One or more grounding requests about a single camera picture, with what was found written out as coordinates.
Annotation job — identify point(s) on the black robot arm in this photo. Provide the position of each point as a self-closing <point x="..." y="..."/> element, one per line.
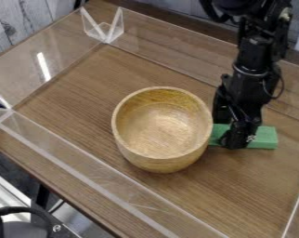
<point x="262" y="22"/>

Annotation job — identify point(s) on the brown wooden bowl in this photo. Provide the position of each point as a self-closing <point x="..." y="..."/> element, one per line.
<point x="161" y="126"/>

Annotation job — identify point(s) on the clear acrylic corner bracket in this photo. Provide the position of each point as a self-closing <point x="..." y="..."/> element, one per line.
<point x="103" y="32"/>

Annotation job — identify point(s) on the green rectangular block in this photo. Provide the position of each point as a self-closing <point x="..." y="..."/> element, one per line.
<point x="265" y="139"/>

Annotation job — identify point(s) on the grey metal base plate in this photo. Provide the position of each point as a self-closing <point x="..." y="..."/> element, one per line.
<point x="18" y="229"/>

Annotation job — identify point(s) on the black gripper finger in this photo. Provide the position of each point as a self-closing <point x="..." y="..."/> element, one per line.
<point x="240" y="134"/>
<point x="220" y="112"/>

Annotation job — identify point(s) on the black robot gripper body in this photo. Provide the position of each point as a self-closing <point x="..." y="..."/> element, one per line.
<point x="249" y="90"/>

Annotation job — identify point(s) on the clear acrylic front wall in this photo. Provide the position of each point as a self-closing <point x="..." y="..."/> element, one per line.
<point x="109" y="197"/>

